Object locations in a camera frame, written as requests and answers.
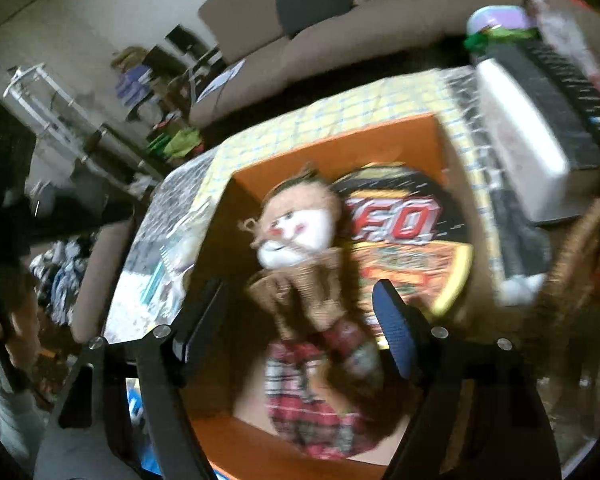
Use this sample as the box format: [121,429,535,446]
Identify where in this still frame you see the orange cardboard box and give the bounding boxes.
[182,112,476,476]

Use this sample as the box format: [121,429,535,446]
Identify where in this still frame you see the white rectangular box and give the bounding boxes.
[475,57,571,226]

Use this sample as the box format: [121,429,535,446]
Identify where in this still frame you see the pile of folded clothes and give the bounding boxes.
[30,237,98,321]

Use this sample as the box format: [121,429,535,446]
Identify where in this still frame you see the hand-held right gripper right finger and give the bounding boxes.
[372,280,563,480]

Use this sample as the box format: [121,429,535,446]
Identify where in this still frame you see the white paper sheet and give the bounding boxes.
[197,60,246,103]

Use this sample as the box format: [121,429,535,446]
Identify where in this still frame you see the person's left forearm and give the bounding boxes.
[0,355,48,466]

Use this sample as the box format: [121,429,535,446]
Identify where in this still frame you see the white metal rack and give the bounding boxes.
[2,62,111,161]

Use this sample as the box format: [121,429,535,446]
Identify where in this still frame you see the yellow checked tablecloth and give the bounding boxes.
[105,67,553,346]

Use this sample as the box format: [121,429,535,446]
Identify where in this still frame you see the blue glossy magazine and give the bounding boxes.
[104,232,203,431]

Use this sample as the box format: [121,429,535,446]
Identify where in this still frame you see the black remote control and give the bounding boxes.
[492,40,600,171]

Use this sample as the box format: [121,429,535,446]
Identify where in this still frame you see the stacked cardboard boxes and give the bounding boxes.
[112,47,156,113]

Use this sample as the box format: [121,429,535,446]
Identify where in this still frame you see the beige sofa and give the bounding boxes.
[187,0,531,128]

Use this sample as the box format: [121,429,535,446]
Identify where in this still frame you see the purple lidded container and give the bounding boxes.
[467,5,531,36]

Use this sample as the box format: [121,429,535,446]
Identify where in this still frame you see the red snack packet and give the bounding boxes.
[517,0,600,93]

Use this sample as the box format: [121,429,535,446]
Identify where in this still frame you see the green bag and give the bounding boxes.
[147,127,203,161]

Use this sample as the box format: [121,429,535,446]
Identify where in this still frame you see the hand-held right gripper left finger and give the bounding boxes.
[32,277,228,480]

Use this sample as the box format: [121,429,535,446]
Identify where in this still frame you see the dark grey cushion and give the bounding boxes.
[275,0,353,38]

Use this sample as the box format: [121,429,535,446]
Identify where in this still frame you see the wicker basket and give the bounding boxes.
[530,200,600,361]

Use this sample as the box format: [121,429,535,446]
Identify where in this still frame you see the instant noodle bowl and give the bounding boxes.
[330,162,476,351]

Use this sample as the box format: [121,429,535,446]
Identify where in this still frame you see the green plastic wrapper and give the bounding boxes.
[465,27,538,53]

